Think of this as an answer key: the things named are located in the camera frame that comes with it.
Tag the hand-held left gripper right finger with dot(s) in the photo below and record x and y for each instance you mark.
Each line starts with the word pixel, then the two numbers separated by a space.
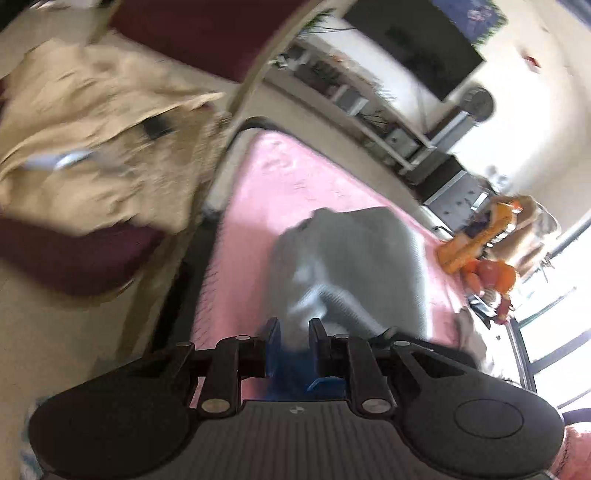
pixel 317 344

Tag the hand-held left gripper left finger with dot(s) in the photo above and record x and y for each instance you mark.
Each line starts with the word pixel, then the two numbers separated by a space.
pixel 273 344

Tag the grey sweater with blue sleeves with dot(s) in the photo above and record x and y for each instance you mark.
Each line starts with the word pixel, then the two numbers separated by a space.
pixel 351 258

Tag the orange toy figure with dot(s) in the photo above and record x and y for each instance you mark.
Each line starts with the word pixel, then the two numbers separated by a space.
pixel 496 277

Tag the dark drawer cabinet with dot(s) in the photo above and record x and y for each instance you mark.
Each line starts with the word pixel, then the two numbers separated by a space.
pixel 450 184

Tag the beige cloth bundle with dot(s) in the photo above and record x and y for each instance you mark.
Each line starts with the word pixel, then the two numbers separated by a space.
pixel 535 230

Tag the tv stand shelf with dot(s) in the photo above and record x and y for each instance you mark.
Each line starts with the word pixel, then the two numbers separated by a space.
pixel 351 97

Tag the tall grey speaker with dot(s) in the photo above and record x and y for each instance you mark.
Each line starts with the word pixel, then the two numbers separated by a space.
pixel 450 127

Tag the khaki pants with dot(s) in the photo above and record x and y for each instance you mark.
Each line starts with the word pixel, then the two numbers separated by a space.
pixel 83 138

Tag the round standing fan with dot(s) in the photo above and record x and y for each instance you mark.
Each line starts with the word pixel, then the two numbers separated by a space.
pixel 475 104

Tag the black television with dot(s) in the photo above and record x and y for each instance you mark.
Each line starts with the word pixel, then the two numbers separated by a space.
pixel 415 41

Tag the maroon banquet chair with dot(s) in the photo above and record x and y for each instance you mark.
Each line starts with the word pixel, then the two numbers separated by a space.
pixel 194 32

